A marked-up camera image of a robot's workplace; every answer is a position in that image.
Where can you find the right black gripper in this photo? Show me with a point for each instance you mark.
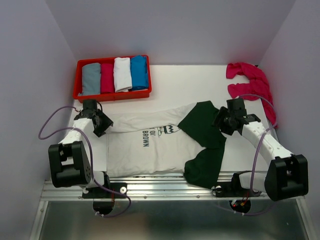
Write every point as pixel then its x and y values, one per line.
pixel 222 113

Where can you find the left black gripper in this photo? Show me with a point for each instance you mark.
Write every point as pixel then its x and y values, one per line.
pixel 107 122

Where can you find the cream and green t-shirt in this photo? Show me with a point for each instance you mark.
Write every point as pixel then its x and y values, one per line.
pixel 181 140

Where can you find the red plastic tray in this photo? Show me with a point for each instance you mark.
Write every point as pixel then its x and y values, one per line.
pixel 77 88

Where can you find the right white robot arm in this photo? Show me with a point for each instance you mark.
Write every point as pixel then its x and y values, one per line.
pixel 276 171

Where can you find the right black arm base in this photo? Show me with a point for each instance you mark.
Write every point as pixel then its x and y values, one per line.
pixel 225 188

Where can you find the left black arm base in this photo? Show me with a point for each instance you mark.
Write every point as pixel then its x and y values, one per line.
pixel 119 190

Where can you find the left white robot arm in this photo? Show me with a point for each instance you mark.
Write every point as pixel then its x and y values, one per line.
pixel 80 158

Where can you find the magenta crumpled t-shirt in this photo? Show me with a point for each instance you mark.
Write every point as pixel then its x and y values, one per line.
pixel 257 86

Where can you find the white rolled t-shirt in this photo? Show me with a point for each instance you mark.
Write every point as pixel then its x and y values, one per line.
pixel 122 74

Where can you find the magenta rolled t-shirt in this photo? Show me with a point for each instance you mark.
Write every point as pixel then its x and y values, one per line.
pixel 107 78

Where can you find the grey rolled t-shirt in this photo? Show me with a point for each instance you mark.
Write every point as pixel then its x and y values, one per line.
pixel 91 79

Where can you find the blue rolled t-shirt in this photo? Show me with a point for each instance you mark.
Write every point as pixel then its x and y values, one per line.
pixel 139 73

